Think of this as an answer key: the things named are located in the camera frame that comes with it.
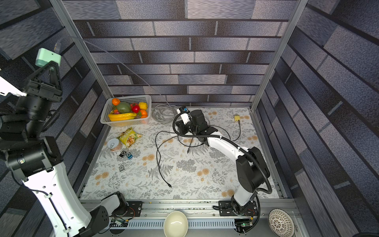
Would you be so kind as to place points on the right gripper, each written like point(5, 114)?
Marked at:
point(180, 127)

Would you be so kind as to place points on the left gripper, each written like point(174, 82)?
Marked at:
point(38, 89)

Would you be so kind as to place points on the green charger plug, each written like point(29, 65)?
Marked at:
point(44, 56)

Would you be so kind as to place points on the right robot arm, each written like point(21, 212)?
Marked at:
point(251, 168)

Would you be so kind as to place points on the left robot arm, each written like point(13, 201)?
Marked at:
point(37, 165)

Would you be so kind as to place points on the yellow plastic corn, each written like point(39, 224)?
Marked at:
point(143, 106)

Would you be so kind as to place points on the yellow corn chips bag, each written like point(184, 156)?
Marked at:
point(129, 137)

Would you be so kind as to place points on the blue mp3 player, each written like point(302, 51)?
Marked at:
point(129, 156)

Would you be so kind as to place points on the orange plastic tangerine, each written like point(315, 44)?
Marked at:
point(115, 101)

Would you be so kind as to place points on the green plastic mango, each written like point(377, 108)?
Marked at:
point(123, 108)

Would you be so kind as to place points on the white plastic fruit basket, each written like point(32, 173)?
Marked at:
point(142, 117)

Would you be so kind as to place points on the yellow plastic banana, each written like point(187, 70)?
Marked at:
point(120, 117)

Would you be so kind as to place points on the pull-tab food can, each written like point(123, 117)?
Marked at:
point(114, 144)

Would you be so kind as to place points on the cream ceramic bowl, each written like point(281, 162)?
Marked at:
point(176, 225)

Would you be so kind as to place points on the white woven plate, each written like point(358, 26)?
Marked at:
point(281, 223)

